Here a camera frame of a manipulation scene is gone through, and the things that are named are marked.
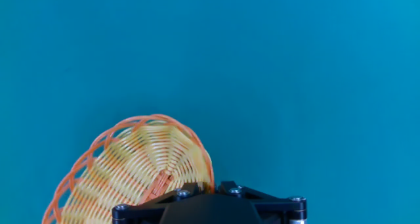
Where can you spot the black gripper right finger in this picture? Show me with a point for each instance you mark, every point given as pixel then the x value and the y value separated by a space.
pixel 279 207

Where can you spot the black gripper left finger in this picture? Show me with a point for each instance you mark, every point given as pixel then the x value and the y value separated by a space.
pixel 147 209

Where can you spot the orange yellow wicker basket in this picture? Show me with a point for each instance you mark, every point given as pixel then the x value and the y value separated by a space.
pixel 141 158

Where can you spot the green table mat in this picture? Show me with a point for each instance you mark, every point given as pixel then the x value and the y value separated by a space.
pixel 262 69

